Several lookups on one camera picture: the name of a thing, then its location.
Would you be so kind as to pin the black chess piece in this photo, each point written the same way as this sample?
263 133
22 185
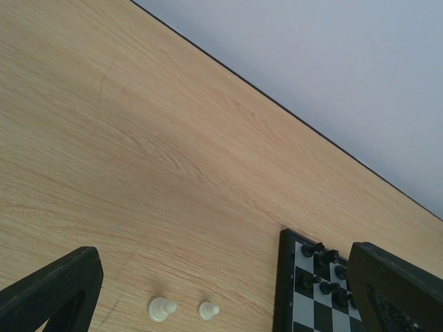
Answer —
309 250
325 258
341 272

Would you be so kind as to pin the black and white chessboard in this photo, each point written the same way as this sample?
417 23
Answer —
299 309

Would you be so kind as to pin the black chess pawn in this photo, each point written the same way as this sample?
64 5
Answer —
341 297
328 288
308 281

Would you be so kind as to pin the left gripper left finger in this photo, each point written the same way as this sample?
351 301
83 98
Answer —
61 296

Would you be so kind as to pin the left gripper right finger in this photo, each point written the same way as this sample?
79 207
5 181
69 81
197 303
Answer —
392 294

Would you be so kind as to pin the white chess piece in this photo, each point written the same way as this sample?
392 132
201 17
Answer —
160 308
208 310

